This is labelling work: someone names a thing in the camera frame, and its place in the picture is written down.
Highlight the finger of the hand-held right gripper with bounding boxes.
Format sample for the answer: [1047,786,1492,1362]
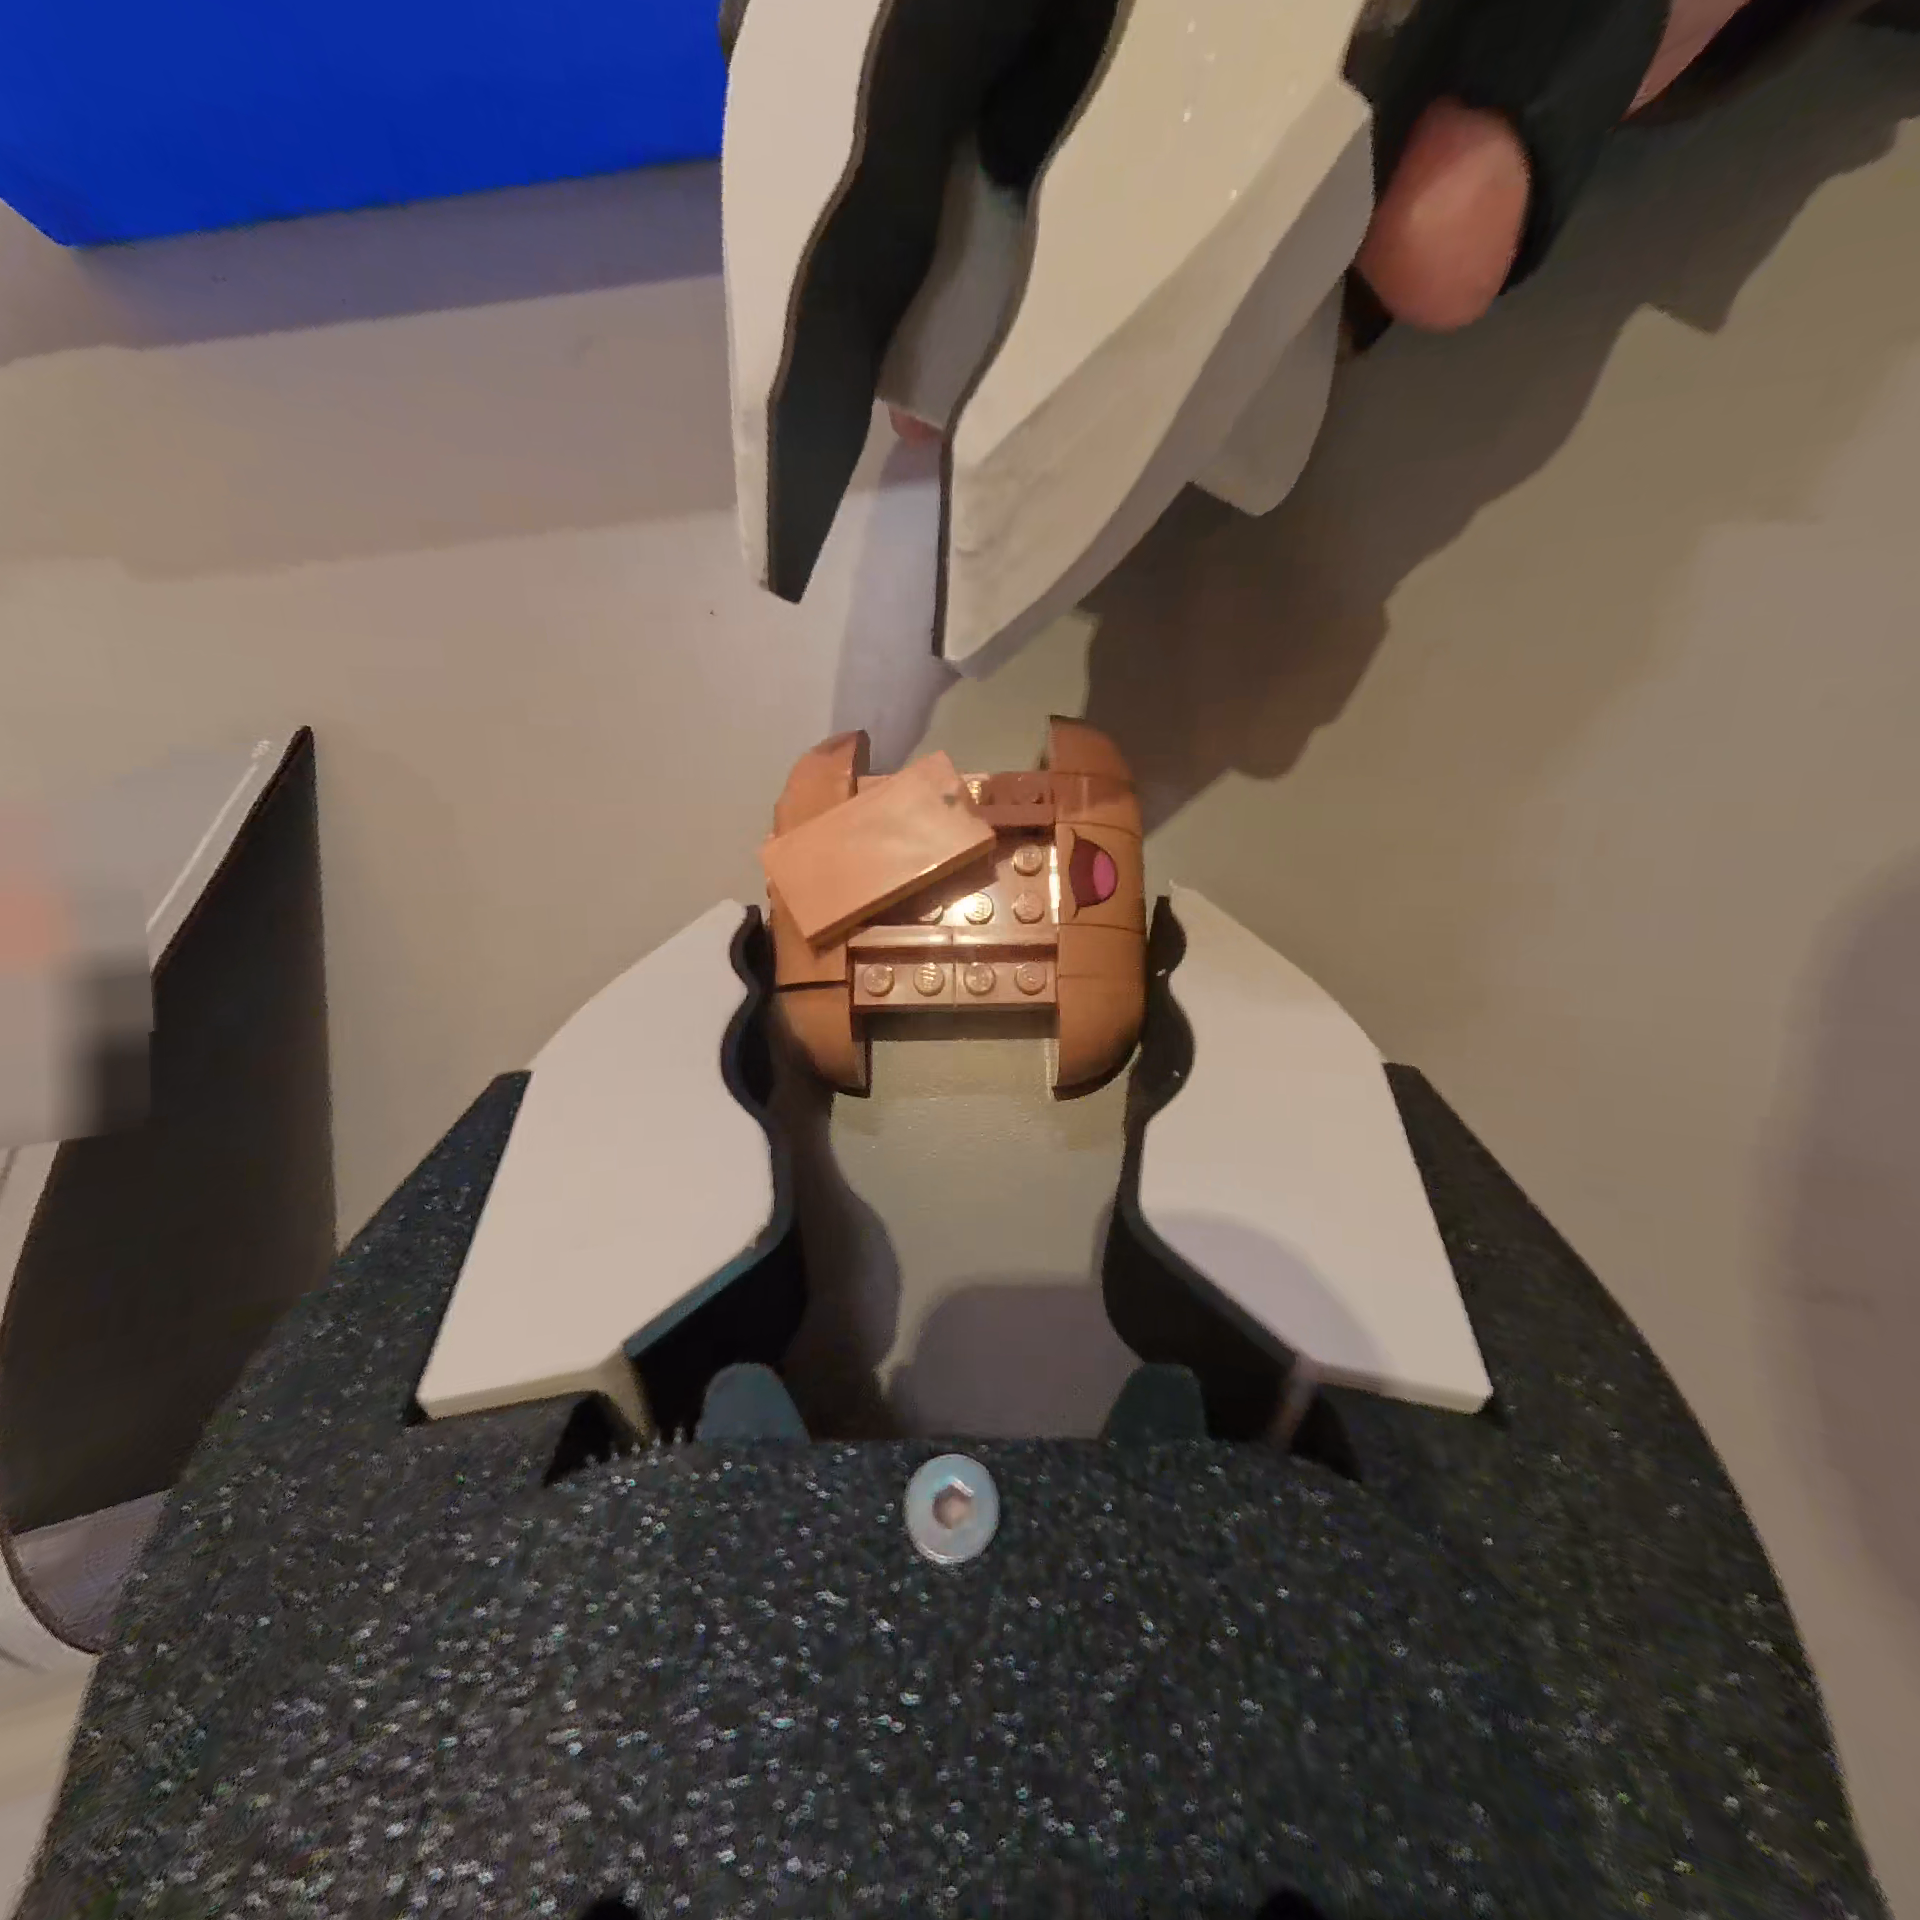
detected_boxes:
[718,0,1131,605]
[935,0,1386,672]

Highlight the brown lego assembly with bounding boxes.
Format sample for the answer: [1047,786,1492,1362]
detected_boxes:
[755,717,1154,1110]

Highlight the lego instruction booklet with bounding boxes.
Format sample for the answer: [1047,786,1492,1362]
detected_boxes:
[0,728,331,1660]

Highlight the large blue plastic bin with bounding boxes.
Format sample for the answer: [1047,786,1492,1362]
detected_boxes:
[0,0,741,250]

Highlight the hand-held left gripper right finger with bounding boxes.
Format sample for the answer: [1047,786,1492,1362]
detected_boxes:
[1099,882,1499,1419]

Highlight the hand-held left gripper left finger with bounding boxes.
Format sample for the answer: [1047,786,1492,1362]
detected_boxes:
[416,899,803,1426]

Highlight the tan lego plate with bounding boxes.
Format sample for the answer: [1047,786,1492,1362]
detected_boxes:
[765,751,1010,959]

